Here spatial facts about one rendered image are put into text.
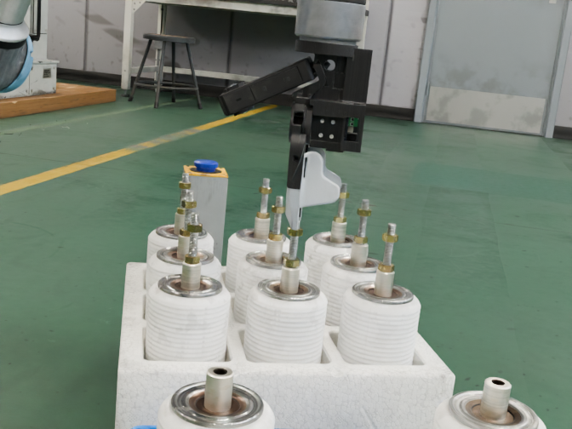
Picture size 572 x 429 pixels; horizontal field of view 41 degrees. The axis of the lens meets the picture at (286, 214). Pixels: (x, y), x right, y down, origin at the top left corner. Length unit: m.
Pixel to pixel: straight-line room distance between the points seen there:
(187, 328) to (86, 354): 0.48
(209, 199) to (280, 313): 0.42
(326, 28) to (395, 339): 0.37
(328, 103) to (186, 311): 0.28
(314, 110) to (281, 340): 0.27
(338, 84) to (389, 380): 0.34
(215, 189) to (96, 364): 0.34
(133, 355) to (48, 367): 0.41
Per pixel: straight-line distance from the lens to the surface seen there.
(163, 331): 0.89
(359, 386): 0.91
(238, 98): 0.88
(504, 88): 5.87
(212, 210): 1.28
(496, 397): 0.69
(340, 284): 1.03
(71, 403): 1.19
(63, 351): 1.36
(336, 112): 0.85
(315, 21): 0.85
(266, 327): 0.90
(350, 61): 0.86
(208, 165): 1.28
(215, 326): 0.89
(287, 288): 0.92
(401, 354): 0.95
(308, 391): 0.90
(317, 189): 0.87
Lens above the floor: 0.55
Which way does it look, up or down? 13 degrees down
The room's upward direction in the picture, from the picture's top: 6 degrees clockwise
